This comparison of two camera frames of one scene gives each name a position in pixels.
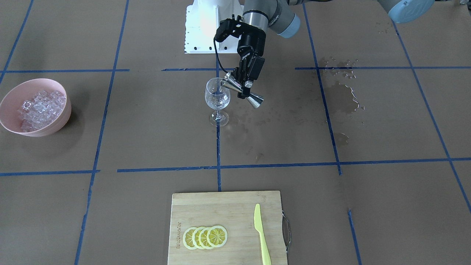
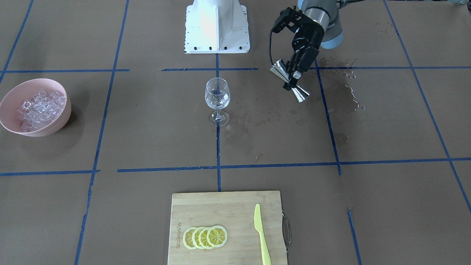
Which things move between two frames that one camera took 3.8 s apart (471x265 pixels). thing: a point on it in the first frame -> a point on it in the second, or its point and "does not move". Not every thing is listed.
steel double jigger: (229, 81) -> (280, 68)
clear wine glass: (218, 97) does not move
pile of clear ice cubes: (43, 108) does not move
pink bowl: (35, 107) does not move
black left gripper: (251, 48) -> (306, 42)
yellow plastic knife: (266, 258) does not move
